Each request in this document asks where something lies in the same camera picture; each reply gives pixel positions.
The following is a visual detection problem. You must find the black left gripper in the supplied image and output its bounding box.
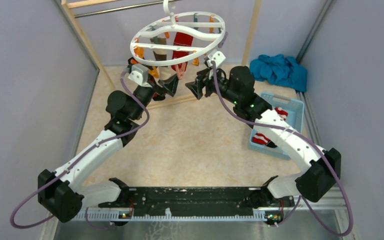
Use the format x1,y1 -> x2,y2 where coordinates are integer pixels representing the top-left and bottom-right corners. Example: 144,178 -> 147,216
130,60 -> 182,120

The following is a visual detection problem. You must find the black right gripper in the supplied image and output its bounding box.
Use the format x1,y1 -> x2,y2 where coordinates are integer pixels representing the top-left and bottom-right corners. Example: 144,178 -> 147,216
185,65 -> 240,106

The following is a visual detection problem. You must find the red snowflake sock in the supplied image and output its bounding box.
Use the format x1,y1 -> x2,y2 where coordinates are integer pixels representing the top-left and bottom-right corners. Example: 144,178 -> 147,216
170,31 -> 195,72

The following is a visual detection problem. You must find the white round clip hanger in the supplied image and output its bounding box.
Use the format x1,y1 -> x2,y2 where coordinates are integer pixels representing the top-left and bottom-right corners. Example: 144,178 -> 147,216
138,7 -> 208,79

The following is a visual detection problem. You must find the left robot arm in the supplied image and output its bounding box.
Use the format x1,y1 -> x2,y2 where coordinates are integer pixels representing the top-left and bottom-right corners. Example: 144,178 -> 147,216
37,63 -> 183,223

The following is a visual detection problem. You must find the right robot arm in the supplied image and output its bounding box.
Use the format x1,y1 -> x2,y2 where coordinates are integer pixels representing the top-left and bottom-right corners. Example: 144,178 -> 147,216
185,66 -> 342,206

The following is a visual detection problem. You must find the brown beige sock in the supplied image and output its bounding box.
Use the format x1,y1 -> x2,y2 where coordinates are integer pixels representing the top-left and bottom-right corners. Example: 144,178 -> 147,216
150,37 -> 172,80

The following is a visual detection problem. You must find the metal hanging rod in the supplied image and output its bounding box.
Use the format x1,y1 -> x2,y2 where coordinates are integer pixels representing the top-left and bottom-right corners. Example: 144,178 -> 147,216
74,0 -> 164,19

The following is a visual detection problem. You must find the red white striped sock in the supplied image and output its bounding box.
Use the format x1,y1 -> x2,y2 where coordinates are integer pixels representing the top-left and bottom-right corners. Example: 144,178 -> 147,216
251,107 -> 289,146

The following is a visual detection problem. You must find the blue crumpled cloth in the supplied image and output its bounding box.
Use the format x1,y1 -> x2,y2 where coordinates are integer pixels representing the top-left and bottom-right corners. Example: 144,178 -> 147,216
249,54 -> 308,93

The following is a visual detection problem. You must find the black striped sock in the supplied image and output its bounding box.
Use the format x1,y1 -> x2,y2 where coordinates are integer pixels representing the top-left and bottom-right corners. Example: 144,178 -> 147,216
266,140 -> 277,148

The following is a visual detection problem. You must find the light blue perforated basket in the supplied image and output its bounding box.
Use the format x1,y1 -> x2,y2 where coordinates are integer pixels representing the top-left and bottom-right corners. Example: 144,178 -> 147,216
248,92 -> 306,161

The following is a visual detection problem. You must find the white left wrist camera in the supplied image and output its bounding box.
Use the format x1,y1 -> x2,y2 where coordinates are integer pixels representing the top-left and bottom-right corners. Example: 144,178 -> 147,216
128,63 -> 152,88

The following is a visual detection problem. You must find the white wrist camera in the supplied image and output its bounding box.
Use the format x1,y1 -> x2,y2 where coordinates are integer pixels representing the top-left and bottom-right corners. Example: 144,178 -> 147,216
128,63 -> 152,88
204,49 -> 226,69

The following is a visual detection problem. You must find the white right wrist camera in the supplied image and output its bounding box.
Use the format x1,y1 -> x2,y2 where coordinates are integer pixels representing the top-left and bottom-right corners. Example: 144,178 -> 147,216
204,49 -> 226,69

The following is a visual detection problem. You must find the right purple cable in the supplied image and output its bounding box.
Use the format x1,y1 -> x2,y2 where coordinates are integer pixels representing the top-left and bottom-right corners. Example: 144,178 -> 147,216
210,60 -> 355,237

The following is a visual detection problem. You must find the purple cable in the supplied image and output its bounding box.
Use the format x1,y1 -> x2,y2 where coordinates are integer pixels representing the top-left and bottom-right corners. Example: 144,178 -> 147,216
210,60 -> 355,237
9,71 -> 151,229

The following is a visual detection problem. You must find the light wooden rack frame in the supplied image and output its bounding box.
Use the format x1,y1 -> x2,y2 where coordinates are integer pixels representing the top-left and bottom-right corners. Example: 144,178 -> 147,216
61,0 -> 265,110

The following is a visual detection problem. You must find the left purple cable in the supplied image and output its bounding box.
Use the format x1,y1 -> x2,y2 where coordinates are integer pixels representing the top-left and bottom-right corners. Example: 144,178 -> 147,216
9,71 -> 151,229

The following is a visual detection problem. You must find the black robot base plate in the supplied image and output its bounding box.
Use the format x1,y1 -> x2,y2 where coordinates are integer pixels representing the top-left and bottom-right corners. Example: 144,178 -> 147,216
98,186 -> 295,217

